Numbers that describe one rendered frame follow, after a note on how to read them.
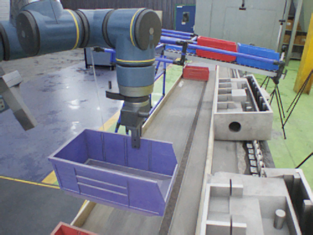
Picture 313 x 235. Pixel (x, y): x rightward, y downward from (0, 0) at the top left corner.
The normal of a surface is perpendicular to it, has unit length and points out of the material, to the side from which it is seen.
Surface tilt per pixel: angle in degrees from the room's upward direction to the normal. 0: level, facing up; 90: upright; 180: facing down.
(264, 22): 90
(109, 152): 88
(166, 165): 88
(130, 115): 90
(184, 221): 0
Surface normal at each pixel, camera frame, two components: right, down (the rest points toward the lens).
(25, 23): -0.51, 0.28
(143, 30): 0.75, 0.29
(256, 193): -0.14, -0.91
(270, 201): -0.31, -0.15
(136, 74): 0.07, 0.44
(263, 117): -0.27, 0.41
